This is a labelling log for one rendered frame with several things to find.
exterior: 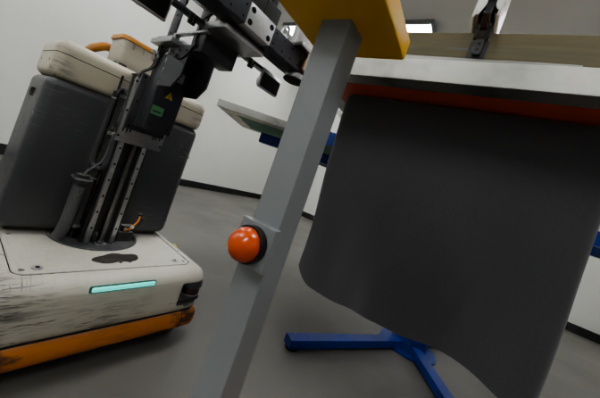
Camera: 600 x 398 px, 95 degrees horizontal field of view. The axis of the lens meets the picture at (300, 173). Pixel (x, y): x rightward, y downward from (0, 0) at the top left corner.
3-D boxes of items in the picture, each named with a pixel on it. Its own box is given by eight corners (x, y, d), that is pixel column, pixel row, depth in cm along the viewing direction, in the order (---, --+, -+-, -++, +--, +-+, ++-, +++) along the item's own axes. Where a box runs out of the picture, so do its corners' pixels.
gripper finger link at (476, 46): (475, 30, 56) (464, 61, 56) (476, 20, 54) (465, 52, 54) (494, 30, 55) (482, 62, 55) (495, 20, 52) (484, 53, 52)
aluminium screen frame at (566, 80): (788, 113, 27) (799, 77, 27) (302, 70, 57) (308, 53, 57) (552, 198, 94) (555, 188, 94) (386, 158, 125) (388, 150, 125)
